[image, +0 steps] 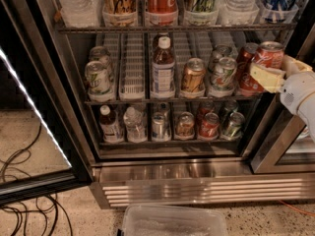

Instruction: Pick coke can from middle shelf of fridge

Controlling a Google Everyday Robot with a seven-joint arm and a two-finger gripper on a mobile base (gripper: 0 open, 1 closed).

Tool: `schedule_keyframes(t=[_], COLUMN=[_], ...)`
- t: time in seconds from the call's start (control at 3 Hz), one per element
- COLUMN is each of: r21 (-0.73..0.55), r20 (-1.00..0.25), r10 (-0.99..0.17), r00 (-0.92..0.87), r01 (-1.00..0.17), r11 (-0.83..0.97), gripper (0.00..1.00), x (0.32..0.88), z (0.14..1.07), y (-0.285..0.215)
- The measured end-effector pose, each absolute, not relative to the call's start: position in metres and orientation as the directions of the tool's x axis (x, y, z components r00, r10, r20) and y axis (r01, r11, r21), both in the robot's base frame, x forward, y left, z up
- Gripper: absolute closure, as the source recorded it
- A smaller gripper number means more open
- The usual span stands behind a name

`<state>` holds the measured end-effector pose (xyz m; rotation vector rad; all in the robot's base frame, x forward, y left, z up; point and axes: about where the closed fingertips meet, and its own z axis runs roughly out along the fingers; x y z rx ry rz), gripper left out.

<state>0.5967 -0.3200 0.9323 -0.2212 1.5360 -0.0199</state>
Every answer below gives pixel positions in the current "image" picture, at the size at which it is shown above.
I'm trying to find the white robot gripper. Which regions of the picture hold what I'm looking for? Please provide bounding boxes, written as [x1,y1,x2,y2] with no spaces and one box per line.
[249,55,315,115]

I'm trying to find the red coke can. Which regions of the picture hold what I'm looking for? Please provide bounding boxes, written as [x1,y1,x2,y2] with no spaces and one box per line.
[239,41,284,96]
[235,42,258,81]

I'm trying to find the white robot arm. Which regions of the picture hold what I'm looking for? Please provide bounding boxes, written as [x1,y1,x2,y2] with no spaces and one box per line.
[249,55,315,142]

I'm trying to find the front white green soda can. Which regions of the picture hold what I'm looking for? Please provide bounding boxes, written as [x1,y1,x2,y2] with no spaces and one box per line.
[211,57,237,89]

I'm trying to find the white green soda can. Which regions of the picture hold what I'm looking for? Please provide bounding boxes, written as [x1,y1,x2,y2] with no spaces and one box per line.
[208,44,232,72]
[211,57,237,89]

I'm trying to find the rear white green soda can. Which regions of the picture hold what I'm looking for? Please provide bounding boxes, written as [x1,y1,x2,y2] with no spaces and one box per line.
[208,44,232,72]

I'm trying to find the lower shelf green can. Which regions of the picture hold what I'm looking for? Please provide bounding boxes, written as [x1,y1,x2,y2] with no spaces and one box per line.
[221,112,245,140]

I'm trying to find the gold soda can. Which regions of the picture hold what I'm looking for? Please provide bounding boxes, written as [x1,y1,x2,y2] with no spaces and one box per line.
[181,58,206,92]

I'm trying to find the lower shelf red can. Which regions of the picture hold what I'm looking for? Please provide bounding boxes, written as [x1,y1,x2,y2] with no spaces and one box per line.
[199,112,220,139]

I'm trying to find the lower shelf gold can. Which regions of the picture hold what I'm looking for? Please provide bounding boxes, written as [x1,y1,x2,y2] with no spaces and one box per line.
[175,112,195,137]

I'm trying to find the lower shelf silver can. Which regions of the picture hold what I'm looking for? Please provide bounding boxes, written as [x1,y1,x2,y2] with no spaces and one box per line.
[152,112,169,142]

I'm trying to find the stainless steel fridge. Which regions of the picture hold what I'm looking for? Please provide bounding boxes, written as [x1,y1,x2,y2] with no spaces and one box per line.
[3,0,315,210]

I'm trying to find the empty white shelf tray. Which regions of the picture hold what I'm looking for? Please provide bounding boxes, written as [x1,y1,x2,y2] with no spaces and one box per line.
[119,33,145,100]

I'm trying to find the lower shelf water bottle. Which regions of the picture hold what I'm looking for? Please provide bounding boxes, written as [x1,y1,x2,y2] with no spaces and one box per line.
[123,106,147,143]

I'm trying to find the lower shelf tea bottle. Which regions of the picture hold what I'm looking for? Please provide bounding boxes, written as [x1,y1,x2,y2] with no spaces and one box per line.
[99,105,124,144]

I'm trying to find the front 7up can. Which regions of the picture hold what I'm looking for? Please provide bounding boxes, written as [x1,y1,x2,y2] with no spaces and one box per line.
[85,61,111,95]

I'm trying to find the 7up can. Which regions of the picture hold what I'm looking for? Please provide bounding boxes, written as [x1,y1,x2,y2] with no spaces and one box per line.
[89,45,115,81]
[85,61,111,95]

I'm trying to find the rear 7up can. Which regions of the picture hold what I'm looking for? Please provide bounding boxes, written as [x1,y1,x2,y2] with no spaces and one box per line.
[89,45,115,81]

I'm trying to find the top shelf water bottle left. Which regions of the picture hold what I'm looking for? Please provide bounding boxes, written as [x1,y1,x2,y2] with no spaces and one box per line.
[59,0,101,28]

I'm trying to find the open fridge glass door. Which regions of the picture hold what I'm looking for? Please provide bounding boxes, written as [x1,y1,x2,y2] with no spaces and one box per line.
[0,0,93,207]

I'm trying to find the front brown tea bottle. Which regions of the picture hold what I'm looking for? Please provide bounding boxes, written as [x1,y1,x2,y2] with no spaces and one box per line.
[152,36,175,93]

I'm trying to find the brown tea bottle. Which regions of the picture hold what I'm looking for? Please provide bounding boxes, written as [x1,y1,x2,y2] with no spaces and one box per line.
[153,32,169,50]
[152,36,175,93]

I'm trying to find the rear brown tea bottle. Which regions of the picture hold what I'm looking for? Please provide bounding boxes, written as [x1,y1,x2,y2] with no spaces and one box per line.
[153,32,169,50]

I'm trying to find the clear plastic bin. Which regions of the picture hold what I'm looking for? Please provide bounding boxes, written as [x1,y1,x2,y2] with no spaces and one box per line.
[121,205,228,236]

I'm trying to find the orange cable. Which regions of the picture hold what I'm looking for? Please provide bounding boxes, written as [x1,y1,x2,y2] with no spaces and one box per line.
[279,200,315,218]

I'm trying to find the black floor cables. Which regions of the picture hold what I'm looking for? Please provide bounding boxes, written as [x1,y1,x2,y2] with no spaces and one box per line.
[0,121,74,236]

